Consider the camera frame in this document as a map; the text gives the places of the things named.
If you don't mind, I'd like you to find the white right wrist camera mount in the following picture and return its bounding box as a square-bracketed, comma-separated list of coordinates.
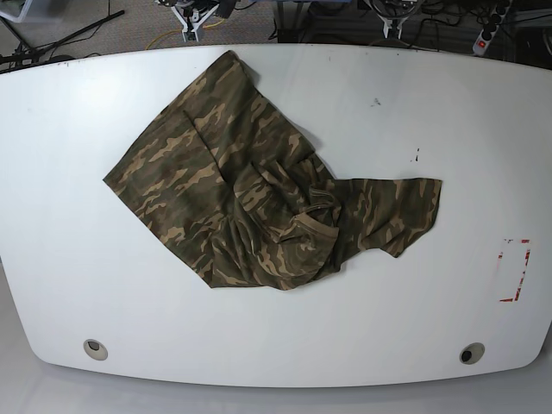
[171, 1, 201, 42]

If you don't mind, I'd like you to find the red tape rectangle marking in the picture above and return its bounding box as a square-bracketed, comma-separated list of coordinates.
[495, 238, 531, 303]

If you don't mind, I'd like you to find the white power strip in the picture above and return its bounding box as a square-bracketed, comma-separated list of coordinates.
[472, 0, 513, 57]

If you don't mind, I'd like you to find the yellow cable on floor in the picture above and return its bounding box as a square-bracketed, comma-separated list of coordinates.
[145, 16, 225, 52]

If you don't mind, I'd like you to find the left table cable grommet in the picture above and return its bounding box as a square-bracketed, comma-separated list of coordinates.
[83, 339, 108, 361]

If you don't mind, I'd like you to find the table cable grommet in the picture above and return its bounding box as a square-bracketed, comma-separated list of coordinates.
[83, 339, 108, 361]
[459, 342, 486, 365]

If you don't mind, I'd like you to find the camouflage T-shirt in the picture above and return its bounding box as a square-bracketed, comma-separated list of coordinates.
[104, 51, 442, 291]

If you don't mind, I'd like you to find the right table cable grommet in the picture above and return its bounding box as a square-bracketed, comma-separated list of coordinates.
[459, 342, 486, 365]

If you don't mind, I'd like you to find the black tripod on floor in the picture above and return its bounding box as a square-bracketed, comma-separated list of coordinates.
[0, 9, 126, 70]

